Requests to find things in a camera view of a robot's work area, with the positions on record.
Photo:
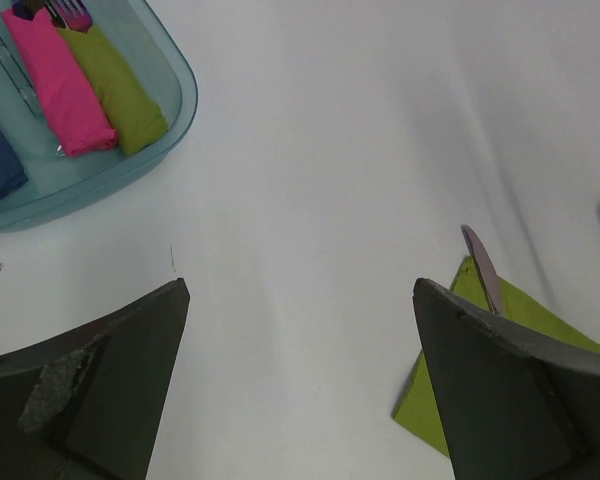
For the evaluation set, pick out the green paper napkin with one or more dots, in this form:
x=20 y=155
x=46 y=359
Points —
x=416 y=409

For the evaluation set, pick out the green rolled napkin in bin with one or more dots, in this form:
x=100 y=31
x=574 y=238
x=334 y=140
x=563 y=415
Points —
x=137 y=119

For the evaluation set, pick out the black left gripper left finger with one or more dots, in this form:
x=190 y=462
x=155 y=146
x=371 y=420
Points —
x=87 y=404

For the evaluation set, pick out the clear plastic utensil in bin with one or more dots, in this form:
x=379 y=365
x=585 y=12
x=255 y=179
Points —
x=19 y=79

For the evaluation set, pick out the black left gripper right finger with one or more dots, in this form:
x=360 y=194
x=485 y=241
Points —
x=513 y=403

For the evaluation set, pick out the pink rolled napkin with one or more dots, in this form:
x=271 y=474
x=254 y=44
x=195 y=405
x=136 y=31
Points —
x=69 y=104

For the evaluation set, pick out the iridescent fork in bin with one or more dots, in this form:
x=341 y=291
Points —
x=69 y=14

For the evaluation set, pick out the teal translucent plastic bin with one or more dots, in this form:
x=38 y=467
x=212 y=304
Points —
x=59 y=185

